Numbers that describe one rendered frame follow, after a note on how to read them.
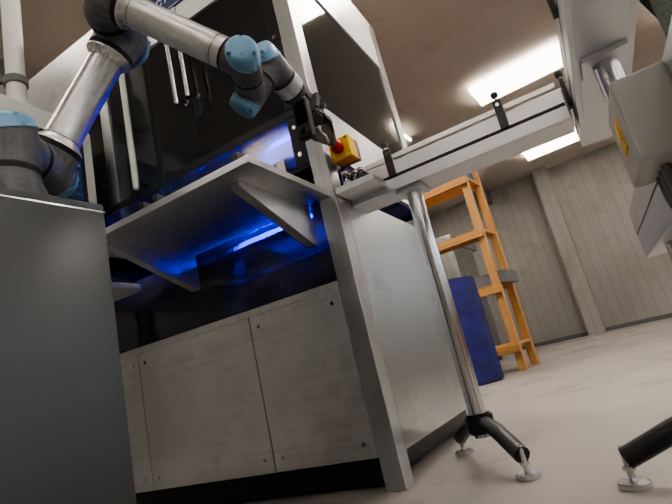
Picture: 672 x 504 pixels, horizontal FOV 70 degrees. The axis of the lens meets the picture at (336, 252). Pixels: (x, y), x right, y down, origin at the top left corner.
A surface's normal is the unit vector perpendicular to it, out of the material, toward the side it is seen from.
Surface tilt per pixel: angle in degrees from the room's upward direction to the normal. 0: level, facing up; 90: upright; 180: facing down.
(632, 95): 90
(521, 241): 90
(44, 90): 90
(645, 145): 90
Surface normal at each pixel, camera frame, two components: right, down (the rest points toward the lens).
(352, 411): -0.48, -0.11
